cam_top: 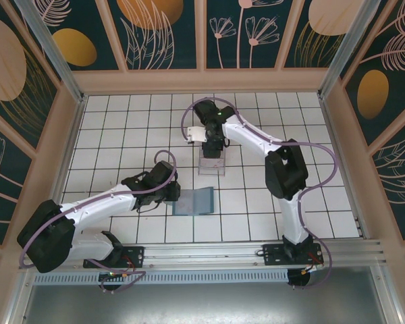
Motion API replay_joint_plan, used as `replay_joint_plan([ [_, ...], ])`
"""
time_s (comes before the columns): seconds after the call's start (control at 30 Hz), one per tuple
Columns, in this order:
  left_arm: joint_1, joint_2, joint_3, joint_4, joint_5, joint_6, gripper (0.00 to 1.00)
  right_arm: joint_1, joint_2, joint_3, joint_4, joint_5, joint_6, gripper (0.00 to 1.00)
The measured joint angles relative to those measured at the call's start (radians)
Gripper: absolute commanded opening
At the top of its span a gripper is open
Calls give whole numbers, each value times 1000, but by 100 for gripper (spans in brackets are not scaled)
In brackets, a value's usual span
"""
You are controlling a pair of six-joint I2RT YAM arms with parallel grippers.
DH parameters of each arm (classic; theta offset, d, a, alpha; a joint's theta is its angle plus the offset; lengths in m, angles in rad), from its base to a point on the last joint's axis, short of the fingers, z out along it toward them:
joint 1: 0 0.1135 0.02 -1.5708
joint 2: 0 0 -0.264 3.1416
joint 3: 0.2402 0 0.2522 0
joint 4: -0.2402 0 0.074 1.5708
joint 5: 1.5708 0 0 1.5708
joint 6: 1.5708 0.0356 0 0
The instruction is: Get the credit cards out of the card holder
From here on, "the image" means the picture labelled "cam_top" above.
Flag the aluminium table edge strip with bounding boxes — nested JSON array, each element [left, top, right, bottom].
[[40, 95, 88, 246], [319, 96, 371, 239]]

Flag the left gripper thin black wire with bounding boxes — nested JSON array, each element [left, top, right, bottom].
[[136, 200, 163, 214]]

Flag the aluminium frame post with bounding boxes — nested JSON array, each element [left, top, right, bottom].
[[318, 0, 383, 99], [15, 0, 86, 103]]

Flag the base red wire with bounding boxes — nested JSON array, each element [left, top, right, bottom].
[[121, 256, 138, 281], [303, 251, 325, 275]]

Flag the blue leather card holder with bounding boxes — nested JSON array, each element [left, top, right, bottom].
[[171, 186, 215, 217]]

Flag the grey metal sheet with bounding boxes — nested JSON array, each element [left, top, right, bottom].
[[18, 265, 396, 324]]

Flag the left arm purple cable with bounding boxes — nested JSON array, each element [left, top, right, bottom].
[[19, 151, 178, 294]]

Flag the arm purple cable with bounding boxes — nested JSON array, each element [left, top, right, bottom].
[[181, 97, 338, 291], [19, 151, 178, 294]]

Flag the aluminium mounting rail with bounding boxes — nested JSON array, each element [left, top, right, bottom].
[[18, 238, 389, 271]]

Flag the right base red wire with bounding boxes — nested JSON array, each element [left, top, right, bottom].
[[303, 251, 325, 275]]

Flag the slotted grey cable duct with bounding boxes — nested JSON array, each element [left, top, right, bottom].
[[32, 269, 290, 285]]

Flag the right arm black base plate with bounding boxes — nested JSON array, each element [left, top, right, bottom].
[[262, 243, 325, 267]]

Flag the clear acrylic card stand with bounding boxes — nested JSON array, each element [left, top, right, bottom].
[[196, 148, 227, 179]]

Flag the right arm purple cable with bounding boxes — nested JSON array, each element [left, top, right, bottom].
[[181, 97, 338, 291]]

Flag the left base red wire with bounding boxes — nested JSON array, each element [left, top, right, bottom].
[[121, 256, 138, 281]]

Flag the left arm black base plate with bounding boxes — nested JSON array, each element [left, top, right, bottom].
[[83, 246, 146, 270]]

